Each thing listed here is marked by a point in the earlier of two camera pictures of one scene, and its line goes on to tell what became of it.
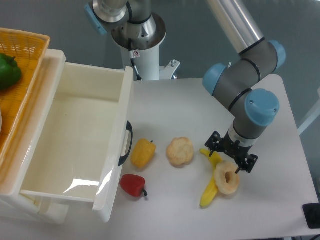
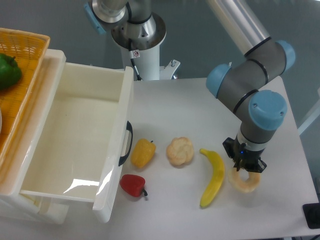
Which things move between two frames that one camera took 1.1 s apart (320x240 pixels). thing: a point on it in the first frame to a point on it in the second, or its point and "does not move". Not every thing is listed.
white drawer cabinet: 14,207 does not move
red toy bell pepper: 133,184 does not move
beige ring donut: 221,169 to 251,184
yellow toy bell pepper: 142,152 does not move
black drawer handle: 128,127 does not move
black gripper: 234,150 to 250,160
